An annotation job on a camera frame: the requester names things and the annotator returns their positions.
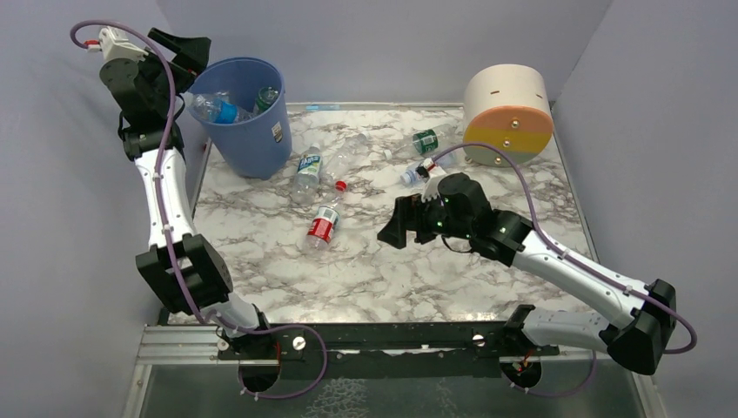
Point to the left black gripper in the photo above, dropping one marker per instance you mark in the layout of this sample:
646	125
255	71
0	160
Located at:
175	60

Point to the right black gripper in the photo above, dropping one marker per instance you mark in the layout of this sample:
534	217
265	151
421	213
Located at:
415	217

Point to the blue label clear bottle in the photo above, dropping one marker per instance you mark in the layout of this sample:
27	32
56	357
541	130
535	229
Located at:
215	108

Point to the Ganten small water bottle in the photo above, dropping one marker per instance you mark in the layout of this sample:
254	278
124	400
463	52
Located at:
410	176

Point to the red label clear bottle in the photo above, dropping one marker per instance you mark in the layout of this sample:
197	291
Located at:
321	231

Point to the green white label bottle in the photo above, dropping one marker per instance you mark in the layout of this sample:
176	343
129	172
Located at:
265	98

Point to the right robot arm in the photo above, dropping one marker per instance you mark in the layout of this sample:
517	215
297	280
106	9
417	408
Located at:
631	321

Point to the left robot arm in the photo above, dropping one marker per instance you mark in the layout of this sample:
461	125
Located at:
180	266

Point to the blue plastic bin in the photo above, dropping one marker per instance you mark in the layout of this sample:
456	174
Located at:
260	146

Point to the dark green label bottle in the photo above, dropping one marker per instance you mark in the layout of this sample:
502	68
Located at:
422	143

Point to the clear bottle red cap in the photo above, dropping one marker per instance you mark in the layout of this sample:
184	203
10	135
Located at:
345	158

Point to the blue green label bottle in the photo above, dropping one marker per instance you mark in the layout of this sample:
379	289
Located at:
306	180

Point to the cream cylinder with striped face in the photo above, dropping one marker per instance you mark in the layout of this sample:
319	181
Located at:
506	106

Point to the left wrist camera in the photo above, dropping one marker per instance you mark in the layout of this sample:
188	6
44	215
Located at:
113	44

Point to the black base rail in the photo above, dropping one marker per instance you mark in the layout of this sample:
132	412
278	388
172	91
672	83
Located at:
380	350

